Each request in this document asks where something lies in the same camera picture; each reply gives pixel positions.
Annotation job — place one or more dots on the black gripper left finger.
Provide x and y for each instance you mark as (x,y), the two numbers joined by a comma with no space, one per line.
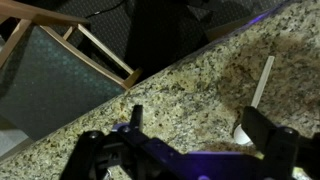
(136,116)

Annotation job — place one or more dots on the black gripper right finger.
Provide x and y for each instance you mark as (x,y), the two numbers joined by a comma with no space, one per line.
(258,128)

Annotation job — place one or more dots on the white plastic spoon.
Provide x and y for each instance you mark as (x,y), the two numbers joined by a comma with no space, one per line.
(263,80)

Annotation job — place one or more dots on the wooden chair with dark cushion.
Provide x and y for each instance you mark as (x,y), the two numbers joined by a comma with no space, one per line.
(50,86)

